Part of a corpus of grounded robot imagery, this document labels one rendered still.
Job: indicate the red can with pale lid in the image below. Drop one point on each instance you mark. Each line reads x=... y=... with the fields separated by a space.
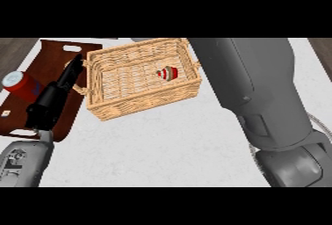
x=25 y=86

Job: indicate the red and white cupcake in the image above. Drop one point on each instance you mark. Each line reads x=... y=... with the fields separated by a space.
x=167 y=73

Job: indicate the dark brown wooden cutting board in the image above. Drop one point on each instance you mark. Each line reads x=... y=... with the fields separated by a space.
x=52 y=63

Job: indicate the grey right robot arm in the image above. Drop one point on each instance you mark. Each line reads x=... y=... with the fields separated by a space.
x=258 y=88

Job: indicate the tan wicker basket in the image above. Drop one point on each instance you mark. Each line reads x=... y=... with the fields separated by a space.
x=142 y=102

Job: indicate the small white block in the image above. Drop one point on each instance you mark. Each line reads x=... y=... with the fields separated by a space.
x=5 y=114

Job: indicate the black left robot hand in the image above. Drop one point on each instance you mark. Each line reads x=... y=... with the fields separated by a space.
x=47 y=101

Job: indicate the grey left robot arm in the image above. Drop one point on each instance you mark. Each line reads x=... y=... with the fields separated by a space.
x=24 y=164

